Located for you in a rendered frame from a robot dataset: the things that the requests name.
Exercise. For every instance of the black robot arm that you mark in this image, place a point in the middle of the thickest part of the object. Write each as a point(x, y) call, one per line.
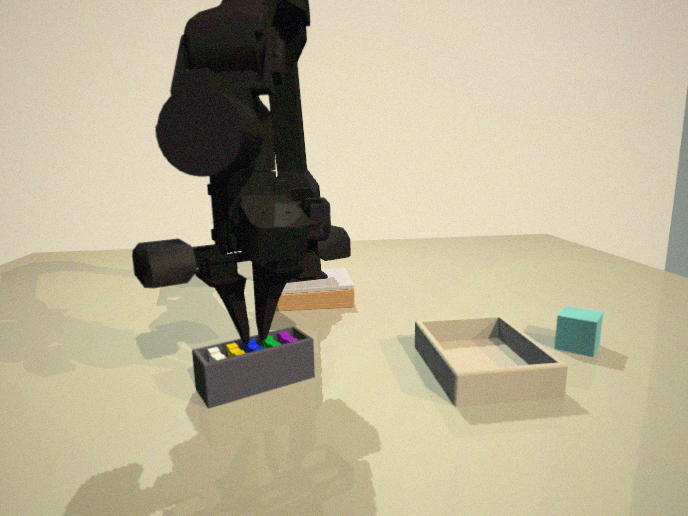
point(215, 123)

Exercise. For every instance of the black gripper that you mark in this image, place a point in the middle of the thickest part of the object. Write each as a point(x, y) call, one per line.
point(171, 262)

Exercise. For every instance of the teal cube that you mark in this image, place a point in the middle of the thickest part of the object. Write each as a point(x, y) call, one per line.
point(578, 331)

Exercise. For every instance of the yellow fuse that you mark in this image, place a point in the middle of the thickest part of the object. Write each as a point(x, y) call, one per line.
point(232, 350)

